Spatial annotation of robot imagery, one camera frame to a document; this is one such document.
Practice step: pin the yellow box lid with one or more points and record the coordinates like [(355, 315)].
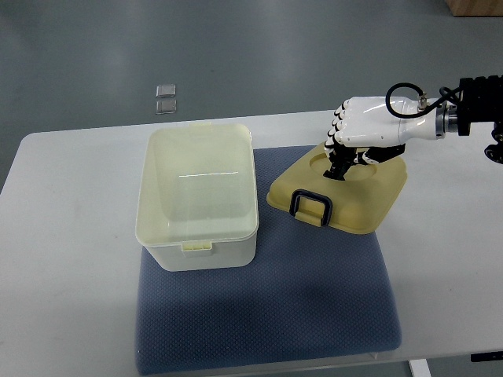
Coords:
[(357, 204)]

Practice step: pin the white storage box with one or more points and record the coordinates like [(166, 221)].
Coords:
[(197, 204)]

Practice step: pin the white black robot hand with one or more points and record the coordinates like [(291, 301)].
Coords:
[(373, 130)]

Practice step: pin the upper metal floor plate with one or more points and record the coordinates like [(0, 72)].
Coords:
[(165, 90)]

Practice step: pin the white table leg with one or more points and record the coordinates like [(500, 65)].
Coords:
[(419, 368)]

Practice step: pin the black bracket under table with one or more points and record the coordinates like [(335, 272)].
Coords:
[(486, 357)]

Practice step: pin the cardboard box corner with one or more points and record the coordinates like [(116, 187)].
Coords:
[(483, 8)]

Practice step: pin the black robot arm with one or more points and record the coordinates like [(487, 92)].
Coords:
[(480, 100)]

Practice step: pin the blue padded mat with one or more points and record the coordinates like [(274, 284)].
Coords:
[(308, 293)]

